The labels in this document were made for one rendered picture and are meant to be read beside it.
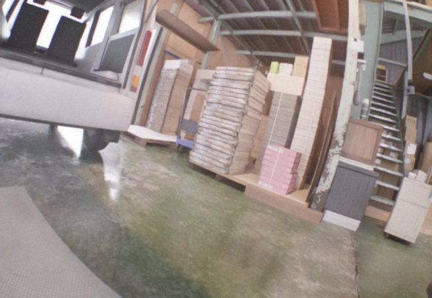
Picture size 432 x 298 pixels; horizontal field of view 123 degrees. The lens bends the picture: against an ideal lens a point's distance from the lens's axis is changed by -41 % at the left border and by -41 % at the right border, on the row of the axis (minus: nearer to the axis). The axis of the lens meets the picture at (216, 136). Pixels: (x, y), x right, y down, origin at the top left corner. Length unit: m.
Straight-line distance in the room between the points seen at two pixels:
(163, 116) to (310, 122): 2.42
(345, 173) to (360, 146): 0.25
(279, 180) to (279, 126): 0.65
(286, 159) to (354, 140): 0.60
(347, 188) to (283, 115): 1.01
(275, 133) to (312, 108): 0.47
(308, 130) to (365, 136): 0.65
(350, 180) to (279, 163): 0.63
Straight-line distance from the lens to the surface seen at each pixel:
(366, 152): 1.75
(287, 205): 1.62
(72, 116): 1.29
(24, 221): 0.54
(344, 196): 1.75
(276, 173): 1.78
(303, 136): 2.11
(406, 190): 1.92
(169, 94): 3.55
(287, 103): 2.19
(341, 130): 1.65
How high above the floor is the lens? 0.51
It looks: 3 degrees down
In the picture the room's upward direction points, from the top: 15 degrees clockwise
